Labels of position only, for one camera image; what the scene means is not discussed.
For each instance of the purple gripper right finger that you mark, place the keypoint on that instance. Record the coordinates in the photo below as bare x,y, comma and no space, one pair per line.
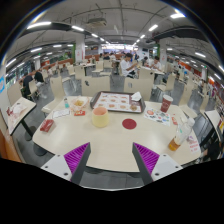
153,166

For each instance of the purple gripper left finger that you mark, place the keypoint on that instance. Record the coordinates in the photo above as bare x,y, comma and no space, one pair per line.
70,166

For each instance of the dark red round coaster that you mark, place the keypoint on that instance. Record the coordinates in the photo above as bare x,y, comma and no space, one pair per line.
129,124

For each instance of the colourful paper flyer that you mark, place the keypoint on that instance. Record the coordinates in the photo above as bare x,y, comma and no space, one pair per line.
157,116

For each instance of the red packet on table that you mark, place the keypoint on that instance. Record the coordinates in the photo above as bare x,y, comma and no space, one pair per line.
46,125

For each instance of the small red sauce packet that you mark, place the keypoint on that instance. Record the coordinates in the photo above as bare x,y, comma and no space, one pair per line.
79,113

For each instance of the yellow pink-rimmed cup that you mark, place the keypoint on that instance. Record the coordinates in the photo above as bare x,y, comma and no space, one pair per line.
100,117

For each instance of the white paper receipt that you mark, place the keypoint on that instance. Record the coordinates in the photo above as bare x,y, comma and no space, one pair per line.
60,113

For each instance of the plastic bottle with orange drink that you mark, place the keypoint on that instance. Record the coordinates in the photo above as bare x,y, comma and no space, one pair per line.
182,133

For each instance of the small green-capped bottle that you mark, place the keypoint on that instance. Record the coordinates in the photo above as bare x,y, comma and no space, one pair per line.
66,102

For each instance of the food basket with fries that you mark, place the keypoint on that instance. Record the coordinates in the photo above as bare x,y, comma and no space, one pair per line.
78,103

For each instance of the red paper cup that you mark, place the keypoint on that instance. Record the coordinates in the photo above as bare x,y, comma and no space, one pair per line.
166,102

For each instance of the crumpled white napkin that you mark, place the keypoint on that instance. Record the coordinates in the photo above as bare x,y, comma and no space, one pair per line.
136,96

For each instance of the dark food tray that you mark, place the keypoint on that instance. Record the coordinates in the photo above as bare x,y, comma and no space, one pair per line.
118,102

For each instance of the beige chair left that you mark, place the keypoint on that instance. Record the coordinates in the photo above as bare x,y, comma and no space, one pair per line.
58,92

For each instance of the beige chair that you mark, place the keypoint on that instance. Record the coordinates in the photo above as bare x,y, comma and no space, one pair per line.
143,86
93,85
58,92

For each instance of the beige chair right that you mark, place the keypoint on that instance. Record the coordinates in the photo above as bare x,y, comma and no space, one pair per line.
143,86

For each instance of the beige chair middle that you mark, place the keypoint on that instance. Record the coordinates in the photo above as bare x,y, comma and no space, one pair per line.
93,85

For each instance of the side table left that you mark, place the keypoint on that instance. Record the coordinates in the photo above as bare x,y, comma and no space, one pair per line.
17,114

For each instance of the seated person black shirt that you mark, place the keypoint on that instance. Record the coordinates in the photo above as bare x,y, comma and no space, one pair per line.
27,79

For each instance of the seated person white shirt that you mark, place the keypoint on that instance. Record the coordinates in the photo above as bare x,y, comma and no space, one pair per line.
127,68

